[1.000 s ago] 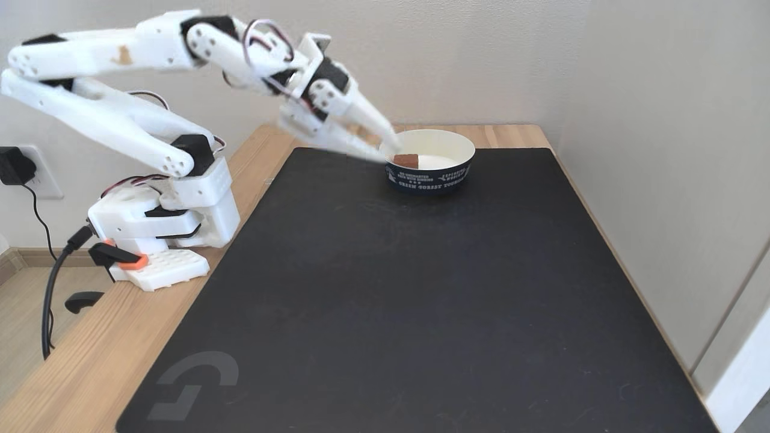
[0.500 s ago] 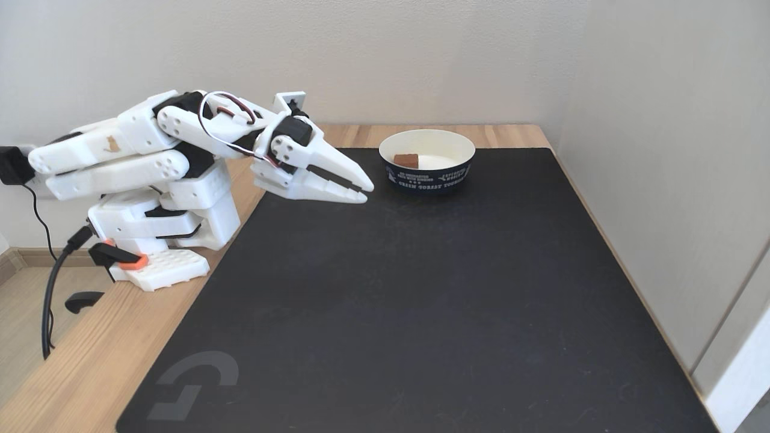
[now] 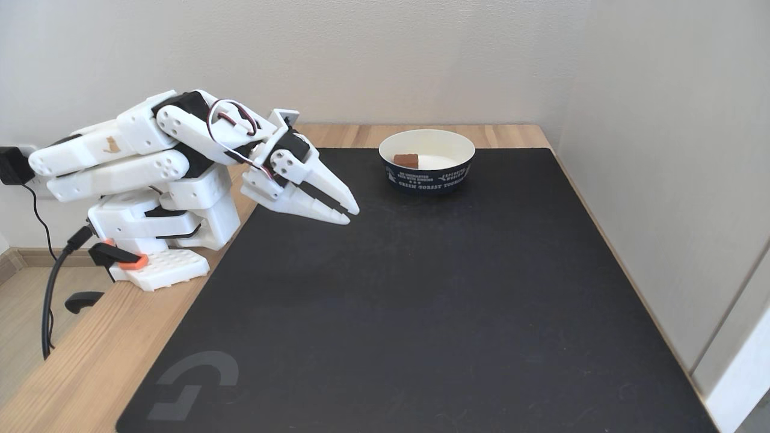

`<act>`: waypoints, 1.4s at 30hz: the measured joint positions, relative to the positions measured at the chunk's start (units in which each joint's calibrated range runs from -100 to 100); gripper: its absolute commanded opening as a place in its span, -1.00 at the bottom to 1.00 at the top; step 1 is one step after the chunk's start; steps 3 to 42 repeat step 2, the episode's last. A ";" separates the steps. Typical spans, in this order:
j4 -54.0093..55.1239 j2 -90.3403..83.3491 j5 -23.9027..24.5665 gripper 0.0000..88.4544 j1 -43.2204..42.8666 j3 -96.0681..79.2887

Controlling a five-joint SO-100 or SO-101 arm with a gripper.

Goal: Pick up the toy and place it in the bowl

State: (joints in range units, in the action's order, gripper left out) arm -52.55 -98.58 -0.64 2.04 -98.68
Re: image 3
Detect white wall outlet plate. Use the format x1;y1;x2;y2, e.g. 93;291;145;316
17;144;61;200

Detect thin black cable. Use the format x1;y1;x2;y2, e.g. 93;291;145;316
21;182;58;349

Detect red white black servo wire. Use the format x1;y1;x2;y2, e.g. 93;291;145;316
206;99;277;180

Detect black desk mat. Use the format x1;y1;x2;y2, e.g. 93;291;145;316
115;147;719;433

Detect black and white paper bowl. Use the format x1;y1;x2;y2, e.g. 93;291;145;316
379;129;476;194

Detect thick black cable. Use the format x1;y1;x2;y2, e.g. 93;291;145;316
41;226;96;360

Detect black power adapter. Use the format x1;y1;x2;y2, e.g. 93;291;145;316
0;147;34;186

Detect black orange table clamp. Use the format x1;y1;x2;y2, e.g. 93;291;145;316
65;241;150;315

